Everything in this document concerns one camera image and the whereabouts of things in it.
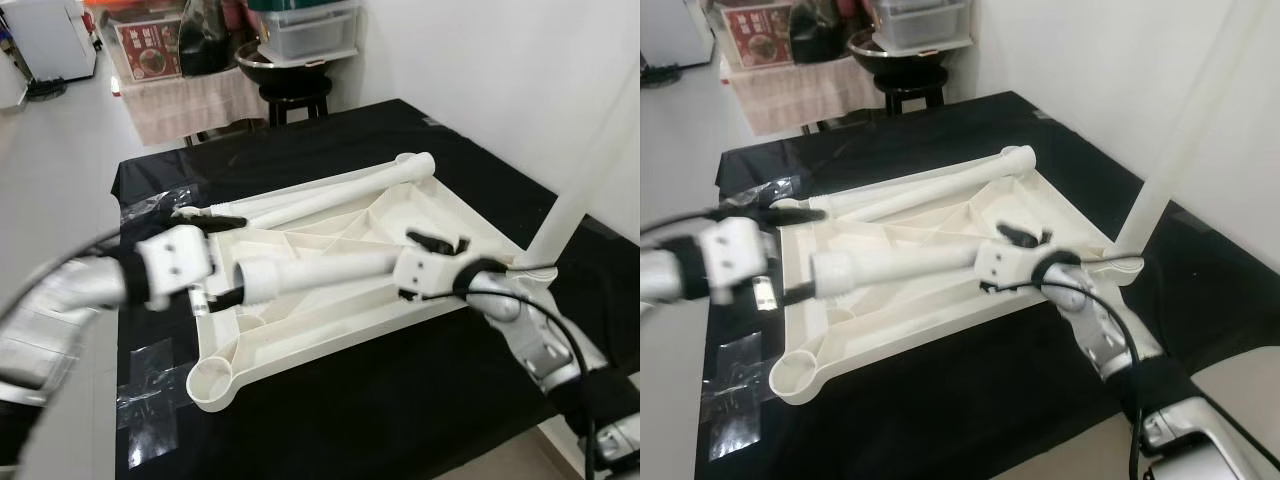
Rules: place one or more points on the black bag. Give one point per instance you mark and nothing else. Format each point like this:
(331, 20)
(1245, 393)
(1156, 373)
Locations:
(818, 32)
(208, 40)

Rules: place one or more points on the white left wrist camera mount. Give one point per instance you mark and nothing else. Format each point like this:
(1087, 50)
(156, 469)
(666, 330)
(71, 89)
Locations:
(735, 255)
(180, 262)

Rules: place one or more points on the black stool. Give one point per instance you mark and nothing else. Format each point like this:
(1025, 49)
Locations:
(295, 100)
(913, 95)

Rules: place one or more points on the red printed box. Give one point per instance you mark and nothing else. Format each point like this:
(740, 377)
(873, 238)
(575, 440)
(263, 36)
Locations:
(758, 42)
(148, 55)

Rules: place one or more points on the white plastic table top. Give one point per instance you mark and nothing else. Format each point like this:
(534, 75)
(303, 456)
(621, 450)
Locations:
(320, 325)
(900, 320)

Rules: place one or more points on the clear plastic storage box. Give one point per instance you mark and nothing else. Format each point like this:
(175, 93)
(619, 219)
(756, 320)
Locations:
(305, 35)
(920, 25)

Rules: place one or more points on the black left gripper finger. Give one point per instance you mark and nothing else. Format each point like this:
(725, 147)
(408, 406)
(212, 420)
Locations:
(795, 294)
(798, 214)
(228, 297)
(222, 221)

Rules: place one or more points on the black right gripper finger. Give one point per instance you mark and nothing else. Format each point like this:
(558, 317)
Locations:
(1018, 236)
(428, 241)
(988, 289)
(410, 294)

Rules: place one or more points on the black table cloth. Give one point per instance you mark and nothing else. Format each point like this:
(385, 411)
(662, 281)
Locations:
(1000, 400)
(400, 400)

